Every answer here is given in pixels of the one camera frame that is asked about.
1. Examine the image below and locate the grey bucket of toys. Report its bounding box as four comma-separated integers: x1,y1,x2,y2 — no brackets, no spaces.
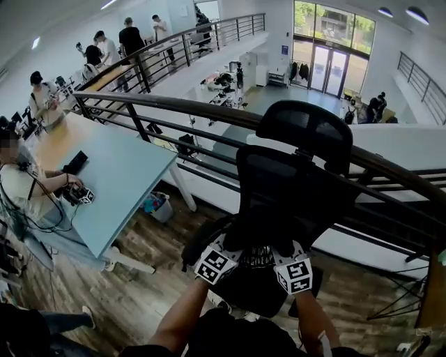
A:
141,191,174,224

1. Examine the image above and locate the person's right forearm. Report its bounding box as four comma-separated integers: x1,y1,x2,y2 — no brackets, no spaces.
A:
294,291,341,354

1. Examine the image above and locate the wooden post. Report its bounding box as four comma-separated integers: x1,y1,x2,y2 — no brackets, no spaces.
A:
415,243,446,329

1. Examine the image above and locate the wooden desk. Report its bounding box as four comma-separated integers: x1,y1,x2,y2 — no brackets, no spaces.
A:
82,64,136,92

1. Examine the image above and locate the black mesh office chair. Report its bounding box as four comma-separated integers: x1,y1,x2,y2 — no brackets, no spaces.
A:
208,100,355,319

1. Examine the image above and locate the dark side railing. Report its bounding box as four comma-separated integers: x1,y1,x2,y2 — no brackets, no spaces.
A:
397,51,446,126

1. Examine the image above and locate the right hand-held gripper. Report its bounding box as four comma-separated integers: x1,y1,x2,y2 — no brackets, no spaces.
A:
272,240,313,296

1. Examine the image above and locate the person's left forearm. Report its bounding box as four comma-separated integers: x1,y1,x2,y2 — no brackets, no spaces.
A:
148,277,214,354

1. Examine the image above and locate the black tripod stand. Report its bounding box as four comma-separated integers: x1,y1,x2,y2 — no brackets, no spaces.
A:
365,256,430,322

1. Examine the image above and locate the black swivel chair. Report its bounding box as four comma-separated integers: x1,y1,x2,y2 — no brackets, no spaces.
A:
193,20,214,59

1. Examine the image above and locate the clothes rack with dark coats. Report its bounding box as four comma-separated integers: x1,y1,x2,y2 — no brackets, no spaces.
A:
288,59,312,84

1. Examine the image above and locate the black bag with white print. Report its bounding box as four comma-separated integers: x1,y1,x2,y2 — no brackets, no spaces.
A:
180,206,309,276

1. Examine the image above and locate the person's black shirt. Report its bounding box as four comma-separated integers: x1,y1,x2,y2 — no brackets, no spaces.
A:
120,308,370,357

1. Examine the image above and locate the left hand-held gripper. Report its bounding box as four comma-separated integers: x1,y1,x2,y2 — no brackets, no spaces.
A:
194,233,245,286

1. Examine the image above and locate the black keyboard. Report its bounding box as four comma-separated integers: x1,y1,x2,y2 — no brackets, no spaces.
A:
61,150,89,175

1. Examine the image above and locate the glass entrance door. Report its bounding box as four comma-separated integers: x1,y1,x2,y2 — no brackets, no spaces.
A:
292,0,377,99

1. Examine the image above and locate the light blue table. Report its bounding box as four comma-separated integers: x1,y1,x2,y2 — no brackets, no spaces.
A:
26,111,198,275

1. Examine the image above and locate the dark curved metal railing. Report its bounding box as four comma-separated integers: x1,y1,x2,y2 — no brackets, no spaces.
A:
72,91,446,266

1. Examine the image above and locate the white cabinet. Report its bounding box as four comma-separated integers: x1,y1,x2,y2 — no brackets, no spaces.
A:
238,52,270,88

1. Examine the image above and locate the dark balcony railing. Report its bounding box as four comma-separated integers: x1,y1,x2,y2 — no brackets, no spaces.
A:
78,13,267,96

